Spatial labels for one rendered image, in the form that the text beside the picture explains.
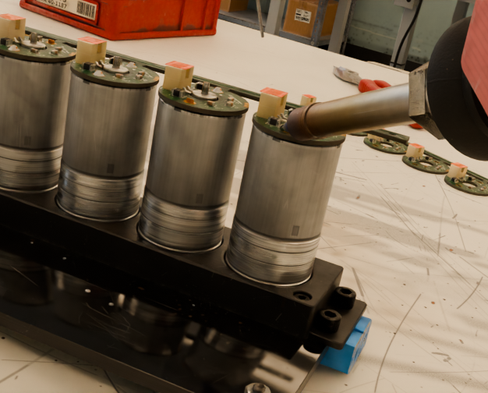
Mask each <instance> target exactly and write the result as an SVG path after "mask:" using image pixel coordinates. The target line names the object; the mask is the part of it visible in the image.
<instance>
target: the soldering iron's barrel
mask: <svg viewBox="0 0 488 393"><path fill-rule="evenodd" d="M428 65H429V62H427V63H425V64H423V65H421V66H420V67H419V68H417V69H415V70H413V71H412V72H410V73H409V74H408V82H407V83H402V84H398V85H394V86H391V87H385V88H381V89H378V90H371V91H368V92H365V93H361V94H355V95H352V96H347V97H342V98H338V99H334V100H331V101H325V102H316V103H312V104H309V105H307V106H305V107H301V108H296V109H294V110H293V111H292V112H291V113H290V114H289V116H288V120H287V127H288V131H289V133H290V134H291V136H292V137H293V138H295V139H296V140H300V141H304V140H322V139H326V138H328V137H329V136H339V135H344V134H349V133H359V132H364V131H370V130H375V129H384V128H389V127H395V126H403V125H409V124H414V123H417V124H419V125H420V126H422V127H423V128H424V129H425V130H426V131H427V132H429V133H430V134H432V135H433V136H434V137H436V138H437V139H438V140H445V138H444V137H443V135H442V134H441V132H440V130H439V129H438V128H437V125H436V123H435V122H434V119H433V116H432V114H431V110H430V106H429V102H428V97H427V89H426V78H427V70H428Z"/></svg>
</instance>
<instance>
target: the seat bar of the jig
mask: <svg viewBox="0 0 488 393"><path fill-rule="evenodd" d="M57 192H58V188H57V189H53V190H50V191H47V192H42V193H17V192H11V191H7V190H3V189H0V225H4V226H5V227H8V228H11V229H14V230H16V231H18V232H22V233H24V234H27V235H30V236H33V237H34V238H37V239H40V240H43V241H45V242H47V243H50V244H53V245H56V246H59V247H61V248H63V249H66V250H69V251H72V252H74V253H78V254H79V255H82V256H85V257H88V258H90V259H92V260H96V261H98V262H101V263H103V264H107V265H109V266H111V267H114V268H117V269H119V270H121V271H125V272H127V273H130V274H133V275H135V276H138V277H140V278H143V279H146V280H148V281H152V282H154V283H156V284H159V285H162V286H164V287H167V288H169V289H173V290H175V291H177V292H181V293H183V294H185V295H188V296H191V297H193V298H196V299H199V300H202V301H204V302H206V303H209V304H212V305H214V306H218V307H220V308H222V309H225V310H228V311H231V312H233V313H237V314H238V315H241V316H243V317H247V318H249V319H251V320H254V321H257V322H260V323H261V324H266V325H267V326H270V327H272V328H276V329H278V330H280V331H283V332H286V333H289V334H290V335H294V336H296V337H299V338H302V339H307V338H308V336H309V331H310V330H311V329H312V327H313V325H314V324H315V323H316V319H317V315H318V312H319V310H321V309H326V308H327V306H328V305H329V303H330V302H331V300H332V299H333V295H334V290H335V289H336V288H337V287H339V285H340V282H341V276H342V273H343V270H344V268H343V267H342V266H340V265H337V264H333V263H331V262H328V261H325V260H321V259H319V258H316V257H315V261H314V264H313V269H312V273H311V276H310V280H309V281H308V282H307V283H305V284H303V285H297V286H291V287H280V286H273V285H265V284H261V283H258V282H255V281H251V280H249V279H247V278H244V277H242V276H241V275H239V274H236V273H235V272H234V271H233V270H232V269H230V268H229V267H228V265H227V264H226V263H225V256H226V252H227V248H228V241H229V236H230V232H231V229H230V228H228V227H224V231H223V236H222V240H221V246H220V247H219V248H217V249H216V250H213V251H210V252H206V253H180V252H175V251H171V250H166V249H163V248H160V247H158V246H155V245H153V244H151V243H149V242H148V241H146V240H145V239H143V238H142V237H141V236H140V235H139V233H138V226H139V221H140V212H141V206H142V201H143V198H142V197H141V198H140V205H139V210H138V215H137V216H135V217H134V218H131V219H129V220H126V221H116V222H102V221H90V220H86V219H82V218H77V217H74V216H72V215H70V214H67V213H66V212H64V211H62V210H61V209H59V208H58V207H57V205H56V199H57Z"/></svg>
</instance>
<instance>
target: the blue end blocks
mask: <svg viewBox="0 0 488 393"><path fill-rule="evenodd" d="M371 322H372V320H371V319H370V318H368V317H364V316H362V317H361V318H360V320H359V322H358V324H357V325H356V326H355V329H354V330H353V332H352V333H351V335H350V337H349V338H348V341H347V342H346V343H345V345H344V347H343V349H341V350H337V349H333V348H331V347H329V349H328V351H327V353H326V354H325V356H324V358H323V359H322V360H321V362H320V364H322V365H324V366H328V367H330V368H332V369H335V370H338V371H340V372H342V373H345V374H349V373H350V371H351V369H352V368H353V366H354V364H355V362H356V360H357V357H359V354H360V353H361V351H362V349H363V347H364V346H365V344H366V339H367V336H368V333H369V330H370V325H371Z"/></svg>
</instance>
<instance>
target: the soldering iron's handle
mask: <svg viewBox="0 0 488 393"><path fill-rule="evenodd" d="M471 18H472V16H469V17H466V18H464V19H460V20H459V21H457V22H456V23H454V24H453V25H451V26H450V27H449V28H448V29H446V30H445V31H444V33H443V34H442V35H441V37H440V38H439V40H438V42H437V43H436V45H435V47H434V49H433V52H432V54H431V56H430V61H429V65H428V70H427V78H426V89H427V97H428V102H429V106H430V110H431V114H432V116H433V119H434V122H435V123H436V125H437V128H438V129H439V130H440V132H441V134H442V135H443V137H444V138H445V140H446V141H447V142H448V143H449V144H450V145H451V146H452V147H453V148H454V149H455V150H457V151H458V152H460V153H461V154H463V155H465V156H467V157H469V158H472V159H475V160H477V161H488V115H487V114H486V112H485V110H484V108H483V106H482V105H481V103H480V101H479V99H478V98H477V96H476V93H475V91H474V90H473V89H472V86H471V84H470V82H469V81H468V79H467V77H466V75H465V74H464V72H463V69H462V67H461V56H462V52H463V49H464V46H465V40H466V37H467V33H468V30H469V24H470V21H471Z"/></svg>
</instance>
